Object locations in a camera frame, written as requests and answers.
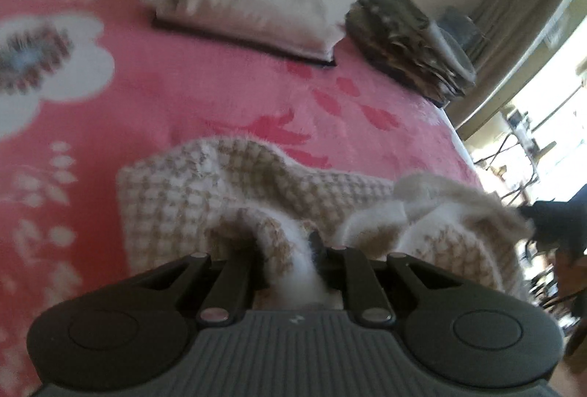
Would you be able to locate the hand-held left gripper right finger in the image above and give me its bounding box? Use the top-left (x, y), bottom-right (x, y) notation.
top-left (307, 232), bottom-right (462, 327)

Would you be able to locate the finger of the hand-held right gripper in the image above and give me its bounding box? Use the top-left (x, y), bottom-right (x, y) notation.
top-left (516, 203), bottom-right (546, 237)

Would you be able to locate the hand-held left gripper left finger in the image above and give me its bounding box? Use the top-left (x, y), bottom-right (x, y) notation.
top-left (133, 241), bottom-right (270, 327)

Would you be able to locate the beige white houndstooth knit cardigan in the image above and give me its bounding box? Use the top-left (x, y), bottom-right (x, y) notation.
top-left (117, 138), bottom-right (537, 310)

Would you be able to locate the stack of grey brown clothes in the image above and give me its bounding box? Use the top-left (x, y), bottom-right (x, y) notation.
top-left (344, 0), bottom-right (478, 109)

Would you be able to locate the folded cream clothes pile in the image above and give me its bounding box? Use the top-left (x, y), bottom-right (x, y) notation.
top-left (142, 0), bottom-right (344, 68)

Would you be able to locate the beige curtain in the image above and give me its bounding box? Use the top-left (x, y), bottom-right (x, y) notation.
top-left (452, 0), bottom-right (587, 141)

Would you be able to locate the pink floral blanket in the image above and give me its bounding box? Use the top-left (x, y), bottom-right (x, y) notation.
top-left (0, 0), bottom-right (487, 384)

